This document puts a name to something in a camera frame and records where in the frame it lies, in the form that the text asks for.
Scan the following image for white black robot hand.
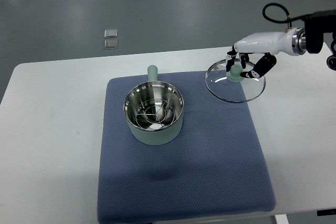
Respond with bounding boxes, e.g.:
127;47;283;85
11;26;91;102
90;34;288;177
226;28;307;79

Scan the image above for glass lid green knob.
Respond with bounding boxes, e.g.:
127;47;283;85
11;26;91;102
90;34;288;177
205;59;266;103

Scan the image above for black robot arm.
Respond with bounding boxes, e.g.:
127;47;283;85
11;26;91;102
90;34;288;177
303;9;335;71

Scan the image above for green pot steel interior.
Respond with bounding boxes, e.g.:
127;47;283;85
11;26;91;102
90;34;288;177
123;65;184;146

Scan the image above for blue fabric mat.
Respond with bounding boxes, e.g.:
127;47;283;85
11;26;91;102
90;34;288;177
97;71;276;223

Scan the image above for upper floor metal plate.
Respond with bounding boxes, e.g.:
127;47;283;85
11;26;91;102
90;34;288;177
104;28;118;38

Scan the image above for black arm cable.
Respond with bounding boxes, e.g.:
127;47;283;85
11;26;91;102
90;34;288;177
262;3;316;29

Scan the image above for wire steamer rack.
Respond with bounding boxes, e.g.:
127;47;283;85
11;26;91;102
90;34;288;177
134;99;175;128

